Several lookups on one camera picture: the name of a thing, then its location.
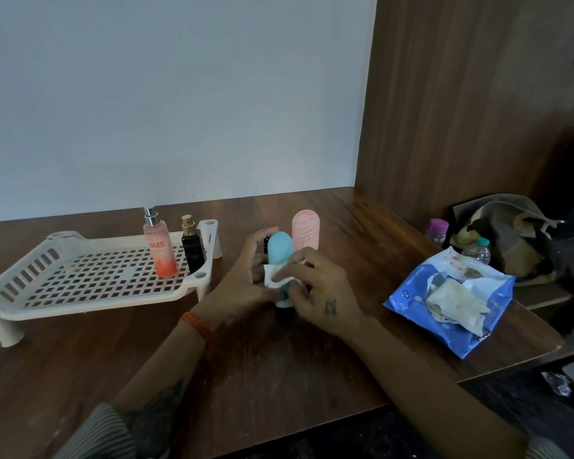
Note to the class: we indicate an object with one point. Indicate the person's left forearm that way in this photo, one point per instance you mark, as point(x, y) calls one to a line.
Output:
point(167, 368)

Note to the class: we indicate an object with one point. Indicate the person's left thumb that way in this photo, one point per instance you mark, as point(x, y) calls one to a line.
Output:
point(259, 274)

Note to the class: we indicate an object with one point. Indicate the white wet wipe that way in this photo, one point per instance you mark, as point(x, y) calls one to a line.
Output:
point(271, 273)

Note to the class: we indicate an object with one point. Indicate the person's right hand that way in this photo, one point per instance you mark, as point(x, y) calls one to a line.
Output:
point(327, 296)

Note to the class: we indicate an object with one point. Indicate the clear bottle teal cap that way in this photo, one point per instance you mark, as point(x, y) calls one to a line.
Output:
point(478, 250)

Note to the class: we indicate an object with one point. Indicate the brown and grey bag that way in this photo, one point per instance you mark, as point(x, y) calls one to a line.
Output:
point(512, 234)

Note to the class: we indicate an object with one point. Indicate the used white wipe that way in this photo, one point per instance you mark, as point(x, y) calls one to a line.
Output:
point(459, 303)

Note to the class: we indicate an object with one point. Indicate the clear bottle purple cap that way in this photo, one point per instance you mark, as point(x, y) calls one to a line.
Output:
point(437, 230)

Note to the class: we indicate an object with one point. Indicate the black perfume bottle gold cap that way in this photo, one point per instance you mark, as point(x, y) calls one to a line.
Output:
point(193, 248)

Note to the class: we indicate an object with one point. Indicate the grey striped sleeve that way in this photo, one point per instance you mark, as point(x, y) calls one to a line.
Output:
point(547, 449)
point(100, 432)

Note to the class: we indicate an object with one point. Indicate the orange thread wristband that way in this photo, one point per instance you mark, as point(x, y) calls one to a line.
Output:
point(197, 326)

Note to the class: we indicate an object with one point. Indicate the person's right thumb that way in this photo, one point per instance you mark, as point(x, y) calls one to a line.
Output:
point(297, 298)

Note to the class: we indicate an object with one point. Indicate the person's left hand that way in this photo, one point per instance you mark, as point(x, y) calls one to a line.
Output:
point(234, 291)

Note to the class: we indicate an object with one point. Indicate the person's right forearm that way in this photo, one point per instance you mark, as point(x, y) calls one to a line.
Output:
point(425, 382)

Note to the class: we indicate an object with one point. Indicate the pink spray bottle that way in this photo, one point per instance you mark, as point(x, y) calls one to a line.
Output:
point(161, 253)

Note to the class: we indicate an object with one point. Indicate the crumpled clear plastic wrapper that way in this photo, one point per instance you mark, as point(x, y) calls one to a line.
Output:
point(556, 383)

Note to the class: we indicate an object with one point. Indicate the light blue rounded bottle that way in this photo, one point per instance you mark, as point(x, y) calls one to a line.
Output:
point(281, 247)

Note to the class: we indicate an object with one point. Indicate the pink rounded bottle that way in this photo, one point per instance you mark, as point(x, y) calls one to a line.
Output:
point(306, 231)

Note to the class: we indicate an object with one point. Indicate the white perforated plastic tray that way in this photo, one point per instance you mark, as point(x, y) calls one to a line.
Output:
point(91, 277)

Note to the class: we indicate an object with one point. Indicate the blue wet wipes packet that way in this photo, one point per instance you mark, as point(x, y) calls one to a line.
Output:
point(488, 293)

